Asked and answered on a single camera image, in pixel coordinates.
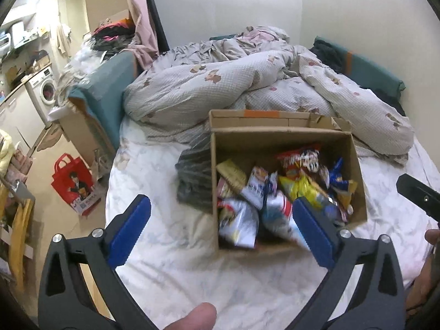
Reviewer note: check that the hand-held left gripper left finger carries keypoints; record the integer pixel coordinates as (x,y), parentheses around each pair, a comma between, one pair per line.
(129,230)

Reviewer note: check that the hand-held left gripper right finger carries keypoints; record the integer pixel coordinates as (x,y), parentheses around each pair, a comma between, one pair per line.
(314,233)

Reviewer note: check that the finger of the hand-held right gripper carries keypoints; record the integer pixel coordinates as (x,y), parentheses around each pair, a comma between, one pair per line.
(419,196)

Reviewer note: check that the white red snack bag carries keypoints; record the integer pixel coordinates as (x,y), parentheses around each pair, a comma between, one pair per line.
(278,213)

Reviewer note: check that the yellow snack packet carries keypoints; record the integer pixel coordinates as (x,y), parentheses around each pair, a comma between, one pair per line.
(302,187)

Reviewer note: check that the blue snack packet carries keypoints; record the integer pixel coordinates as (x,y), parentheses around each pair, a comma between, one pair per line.
(338,178)

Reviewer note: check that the red cartoon snack packet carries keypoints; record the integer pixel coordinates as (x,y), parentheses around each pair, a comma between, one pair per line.
(295,163)

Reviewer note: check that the pink red snack packet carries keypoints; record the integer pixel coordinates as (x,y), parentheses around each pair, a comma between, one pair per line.
(256,185)

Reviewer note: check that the beige peanut packet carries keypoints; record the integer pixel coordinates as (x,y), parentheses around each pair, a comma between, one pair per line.
(232,173)

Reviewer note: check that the brown cardboard box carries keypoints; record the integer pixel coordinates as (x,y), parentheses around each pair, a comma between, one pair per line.
(233,144)

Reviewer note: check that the person's right hand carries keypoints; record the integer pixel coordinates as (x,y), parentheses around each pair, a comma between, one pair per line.
(426,288)

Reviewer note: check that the person's left hand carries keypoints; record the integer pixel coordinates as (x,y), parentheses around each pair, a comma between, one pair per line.
(194,318)

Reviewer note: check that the white printed bed sheet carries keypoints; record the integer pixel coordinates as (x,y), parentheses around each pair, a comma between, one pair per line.
(154,247)

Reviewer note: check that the red shopping bag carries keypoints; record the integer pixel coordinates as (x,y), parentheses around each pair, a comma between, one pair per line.
(72,182)

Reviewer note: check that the grey striped cloth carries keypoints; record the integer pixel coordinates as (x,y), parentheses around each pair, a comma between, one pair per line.
(194,178)

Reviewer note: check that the large beige cardboard carton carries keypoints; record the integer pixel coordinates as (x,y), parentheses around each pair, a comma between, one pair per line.
(86,134)

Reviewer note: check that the yellow wooden rack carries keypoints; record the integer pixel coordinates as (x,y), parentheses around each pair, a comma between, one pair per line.
(17,240)

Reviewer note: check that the brown doormat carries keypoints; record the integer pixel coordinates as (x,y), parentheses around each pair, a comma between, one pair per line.
(48,137)

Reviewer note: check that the teal pillow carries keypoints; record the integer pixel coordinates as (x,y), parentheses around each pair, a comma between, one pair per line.
(371,68)

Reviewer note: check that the white kitchen cabinet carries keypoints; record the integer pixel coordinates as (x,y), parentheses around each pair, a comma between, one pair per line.
(20,117)

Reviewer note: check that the white washing machine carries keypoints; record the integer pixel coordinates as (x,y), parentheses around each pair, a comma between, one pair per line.
(44,89)

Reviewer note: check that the beige floral duvet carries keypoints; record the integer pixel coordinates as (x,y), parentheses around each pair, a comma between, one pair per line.
(223,86)

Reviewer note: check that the pile of dark clothes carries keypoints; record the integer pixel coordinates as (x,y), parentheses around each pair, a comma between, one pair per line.
(113,34)

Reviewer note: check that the white hanging towel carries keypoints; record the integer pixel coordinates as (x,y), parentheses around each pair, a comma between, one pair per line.
(63,39)

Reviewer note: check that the pink hanging cloth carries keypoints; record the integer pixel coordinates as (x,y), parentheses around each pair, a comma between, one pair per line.
(141,13)

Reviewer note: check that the black bed frame post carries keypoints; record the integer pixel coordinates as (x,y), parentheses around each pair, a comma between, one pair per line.
(154,10)

